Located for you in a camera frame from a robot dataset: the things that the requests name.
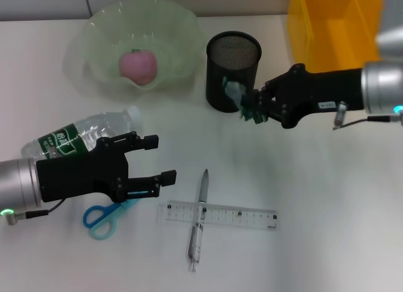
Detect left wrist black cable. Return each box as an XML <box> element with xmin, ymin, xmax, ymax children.
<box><xmin>3</xmin><ymin>199</ymin><xmax>67</xmax><ymax>226</ymax></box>

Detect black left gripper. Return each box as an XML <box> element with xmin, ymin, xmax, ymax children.
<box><xmin>35</xmin><ymin>131</ymin><xmax>178</xmax><ymax>203</ymax></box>

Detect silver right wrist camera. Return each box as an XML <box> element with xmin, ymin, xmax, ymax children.
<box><xmin>375</xmin><ymin>26</ymin><xmax>403</xmax><ymax>57</ymax></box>

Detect black mesh pen holder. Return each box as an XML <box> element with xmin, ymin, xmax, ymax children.
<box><xmin>205</xmin><ymin>30</ymin><xmax>263</xmax><ymax>113</ymax></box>

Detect grey clear pen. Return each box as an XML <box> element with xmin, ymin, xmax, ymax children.
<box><xmin>188</xmin><ymin>168</ymin><xmax>211</xmax><ymax>273</ymax></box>

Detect yellow plastic bin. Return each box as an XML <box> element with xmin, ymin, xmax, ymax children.
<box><xmin>286</xmin><ymin>0</ymin><xmax>403</xmax><ymax>73</ymax></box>

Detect pink toy peach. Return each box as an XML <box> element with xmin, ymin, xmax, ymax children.
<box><xmin>118</xmin><ymin>49</ymin><xmax>158</xmax><ymax>86</ymax></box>

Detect blue scissors with cover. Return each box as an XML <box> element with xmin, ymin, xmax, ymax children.
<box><xmin>82</xmin><ymin>189</ymin><xmax>152</xmax><ymax>242</ymax></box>

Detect clear green-label water bottle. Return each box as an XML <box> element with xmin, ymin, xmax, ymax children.
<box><xmin>20</xmin><ymin>104</ymin><xmax>144</xmax><ymax>160</ymax></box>

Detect translucent green fruit bowl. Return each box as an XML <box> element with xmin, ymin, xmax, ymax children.
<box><xmin>64</xmin><ymin>0</ymin><xmax>204</xmax><ymax>99</ymax></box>

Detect green plastic wrapper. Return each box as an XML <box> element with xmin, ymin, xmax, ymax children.
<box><xmin>222</xmin><ymin>76</ymin><xmax>268</xmax><ymax>126</ymax></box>

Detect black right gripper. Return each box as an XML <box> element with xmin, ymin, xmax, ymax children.
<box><xmin>251</xmin><ymin>64</ymin><xmax>365</xmax><ymax>130</ymax></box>

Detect clear plastic ruler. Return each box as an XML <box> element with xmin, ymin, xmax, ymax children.
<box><xmin>156</xmin><ymin>199</ymin><xmax>280</xmax><ymax>232</ymax></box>

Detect right wrist grey cable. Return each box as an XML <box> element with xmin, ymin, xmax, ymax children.
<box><xmin>332</xmin><ymin>100</ymin><xmax>403</xmax><ymax>132</ymax></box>

